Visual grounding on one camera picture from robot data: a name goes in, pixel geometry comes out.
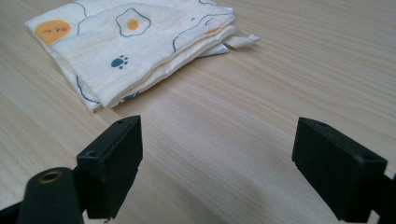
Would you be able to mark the white egg print cloth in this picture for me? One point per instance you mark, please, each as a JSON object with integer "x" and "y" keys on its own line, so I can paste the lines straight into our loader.
{"x": 124, "y": 53}

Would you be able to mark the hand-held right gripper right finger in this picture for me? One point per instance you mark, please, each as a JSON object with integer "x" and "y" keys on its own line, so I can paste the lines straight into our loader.
{"x": 336, "y": 168}

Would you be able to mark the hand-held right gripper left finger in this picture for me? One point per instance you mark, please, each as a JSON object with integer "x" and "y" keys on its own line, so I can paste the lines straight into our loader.
{"x": 113, "y": 161}

